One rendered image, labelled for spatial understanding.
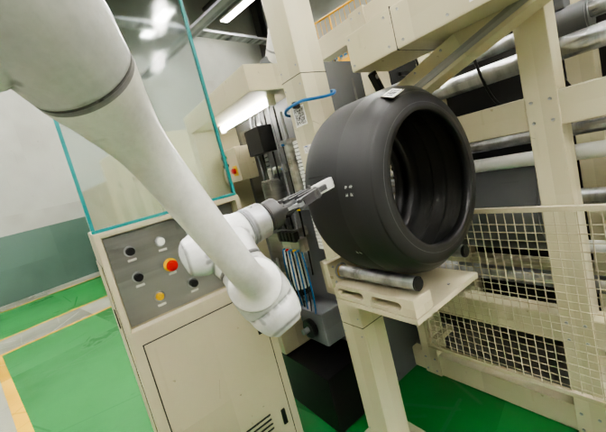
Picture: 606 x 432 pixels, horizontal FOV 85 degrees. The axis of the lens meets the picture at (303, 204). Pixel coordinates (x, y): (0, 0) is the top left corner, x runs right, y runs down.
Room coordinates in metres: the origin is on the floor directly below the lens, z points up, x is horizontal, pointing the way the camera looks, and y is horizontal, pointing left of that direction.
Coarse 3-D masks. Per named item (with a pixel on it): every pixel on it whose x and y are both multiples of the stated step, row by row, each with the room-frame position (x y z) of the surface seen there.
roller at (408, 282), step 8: (344, 272) 1.17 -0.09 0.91; (352, 272) 1.14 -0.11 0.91; (360, 272) 1.11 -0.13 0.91; (368, 272) 1.08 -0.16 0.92; (376, 272) 1.05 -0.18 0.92; (384, 272) 1.03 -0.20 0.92; (392, 272) 1.01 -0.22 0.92; (368, 280) 1.08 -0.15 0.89; (376, 280) 1.04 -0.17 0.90; (384, 280) 1.01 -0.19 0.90; (392, 280) 0.99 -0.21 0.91; (400, 280) 0.96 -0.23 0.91; (408, 280) 0.94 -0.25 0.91; (416, 280) 0.93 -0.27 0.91; (400, 288) 0.98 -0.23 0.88; (408, 288) 0.94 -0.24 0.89; (416, 288) 0.92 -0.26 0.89
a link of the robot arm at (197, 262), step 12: (228, 216) 0.72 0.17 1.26; (240, 216) 0.73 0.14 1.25; (240, 228) 0.70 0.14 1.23; (252, 228) 0.72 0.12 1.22; (192, 240) 0.67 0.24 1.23; (252, 240) 0.71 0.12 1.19; (180, 252) 0.67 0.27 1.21; (192, 252) 0.65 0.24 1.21; (192, 264) 0.65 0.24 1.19; (204, 264) 0.65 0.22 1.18
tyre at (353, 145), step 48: (432, 96) 1.04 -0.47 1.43; (336, 144) 0.95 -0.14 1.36; (384, 144) 0.88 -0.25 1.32; (432, 144) 1.27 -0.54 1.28; (336, 192) 0.92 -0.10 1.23; (384, 192) 0.86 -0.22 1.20; (432, 192) 1.30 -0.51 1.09; (336, 240) 0.99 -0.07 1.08; (384, 240) 0.87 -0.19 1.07; (432, 240) 1.18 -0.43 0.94
